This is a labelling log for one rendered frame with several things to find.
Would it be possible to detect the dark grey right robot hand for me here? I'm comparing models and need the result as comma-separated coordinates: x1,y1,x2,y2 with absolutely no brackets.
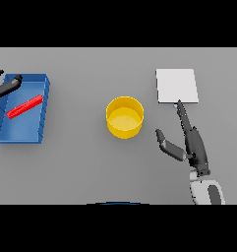
154,99,211,177

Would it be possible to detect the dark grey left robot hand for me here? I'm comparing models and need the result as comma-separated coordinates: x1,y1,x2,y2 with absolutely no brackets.
0,69,24,99

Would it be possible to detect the pale square metallic scale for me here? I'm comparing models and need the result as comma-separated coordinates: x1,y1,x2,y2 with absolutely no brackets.
155,68,200,104

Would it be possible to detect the yellow bowl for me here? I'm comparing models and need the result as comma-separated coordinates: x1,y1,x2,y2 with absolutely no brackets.
105,95,146,140

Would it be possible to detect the blue plastic tray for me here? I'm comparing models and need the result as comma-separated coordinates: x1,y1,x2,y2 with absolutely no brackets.
0,73,51,145

